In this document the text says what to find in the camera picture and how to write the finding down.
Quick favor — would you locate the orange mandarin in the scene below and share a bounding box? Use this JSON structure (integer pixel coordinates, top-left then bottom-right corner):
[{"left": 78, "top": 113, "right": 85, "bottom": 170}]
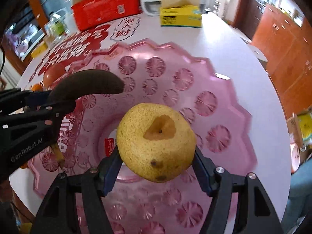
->
[{"left": 30, "top": 83, "right": 43, "bottom": 91}]

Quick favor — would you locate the overripe dark banana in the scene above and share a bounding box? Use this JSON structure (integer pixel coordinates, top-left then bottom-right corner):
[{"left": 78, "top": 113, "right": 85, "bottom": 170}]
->
[{"left": 45, "top": 69, "right": 124, "bottom": 168}]

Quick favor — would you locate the yellow speckled pear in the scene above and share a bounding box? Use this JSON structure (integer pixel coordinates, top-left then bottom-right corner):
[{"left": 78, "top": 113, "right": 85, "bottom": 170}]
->
[{"left": 116, "top": 103, "right": 197, "bottom": 183}]

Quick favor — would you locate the red yellow apple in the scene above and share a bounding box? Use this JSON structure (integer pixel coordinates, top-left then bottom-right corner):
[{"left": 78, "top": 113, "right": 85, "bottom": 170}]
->
[{"left": 43, "top": 64, "right": 66, "bottom": 88}]

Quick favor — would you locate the festive printed table mat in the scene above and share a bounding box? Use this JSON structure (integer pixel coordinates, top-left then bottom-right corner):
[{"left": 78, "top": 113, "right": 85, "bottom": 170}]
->
[{"left": 20, "top": 15, "right": 142, "bottom": 171}]

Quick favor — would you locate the yellow cardboard box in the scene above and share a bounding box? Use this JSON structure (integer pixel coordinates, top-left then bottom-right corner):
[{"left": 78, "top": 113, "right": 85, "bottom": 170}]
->
[{"left": 31, "top": 41, "right": 49, "bottom": 59}]

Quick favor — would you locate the clear bottle green label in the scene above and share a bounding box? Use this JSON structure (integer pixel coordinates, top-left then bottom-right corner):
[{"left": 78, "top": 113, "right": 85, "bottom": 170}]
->
[{"left": 49, "top": 12, "right": 65, "bottom": 37}]

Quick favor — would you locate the cardboard box on floor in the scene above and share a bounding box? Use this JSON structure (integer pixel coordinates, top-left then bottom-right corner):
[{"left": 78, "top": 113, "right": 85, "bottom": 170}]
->
[{"left": 287, "top": 106, "right": 311, "bottom": 151}]

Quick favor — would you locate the red drink bottle pack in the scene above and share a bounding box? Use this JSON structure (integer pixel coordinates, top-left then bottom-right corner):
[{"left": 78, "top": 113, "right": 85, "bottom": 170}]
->
[{"left": 66, "top": 0, "right": 140, "bottom": 31}]

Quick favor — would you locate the pink plastic fruit bowl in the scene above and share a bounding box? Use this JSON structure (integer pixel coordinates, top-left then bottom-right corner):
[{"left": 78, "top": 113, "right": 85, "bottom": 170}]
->
[{"left": 31, "top": 39, "right": 255, "bottom": 233}]

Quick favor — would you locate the yellow tissue box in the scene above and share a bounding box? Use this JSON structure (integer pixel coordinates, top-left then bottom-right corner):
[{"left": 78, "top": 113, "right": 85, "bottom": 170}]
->
[{"left": 160, "top": 0, "right": 202, "bottom": 28}]

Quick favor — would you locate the wooden wall cabinet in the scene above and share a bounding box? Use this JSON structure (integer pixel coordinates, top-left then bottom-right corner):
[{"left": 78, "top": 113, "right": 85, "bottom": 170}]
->
[{"left": 252, "top": 5, "right": 311, "bottom": 118}]

